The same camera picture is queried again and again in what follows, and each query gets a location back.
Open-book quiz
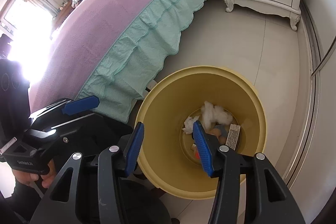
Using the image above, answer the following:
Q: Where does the white crumpled tissue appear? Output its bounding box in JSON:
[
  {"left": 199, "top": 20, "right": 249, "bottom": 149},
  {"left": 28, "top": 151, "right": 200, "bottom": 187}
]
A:
[{"left": 182, "top": 101, "right": 233, "bottom": 134}]

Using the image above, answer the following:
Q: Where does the person's left hand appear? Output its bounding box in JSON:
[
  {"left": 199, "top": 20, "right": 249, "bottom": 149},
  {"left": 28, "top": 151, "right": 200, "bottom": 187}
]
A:
[{"left": 12, "top": 160, "right": 57, "bottom": 189}]

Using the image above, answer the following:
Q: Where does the bed with purple cover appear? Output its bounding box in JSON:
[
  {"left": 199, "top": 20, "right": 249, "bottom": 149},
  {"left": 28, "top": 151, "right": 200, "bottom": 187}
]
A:
[{"left": 29, "top": 0, "right": 205, "bottom": 123}]

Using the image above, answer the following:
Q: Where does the yellow plastic trash bin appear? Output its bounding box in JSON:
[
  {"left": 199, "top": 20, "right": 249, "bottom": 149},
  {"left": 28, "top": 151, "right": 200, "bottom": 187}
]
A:
[{"left": 136, "top": 66, "right": 266, "bottom": 200}]

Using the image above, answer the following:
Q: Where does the small printed paper box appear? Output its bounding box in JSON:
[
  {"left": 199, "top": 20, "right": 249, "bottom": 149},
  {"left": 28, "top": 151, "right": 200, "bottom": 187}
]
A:
[{"left": 226, "top": 124, "right": 241, "bottom": 150}]

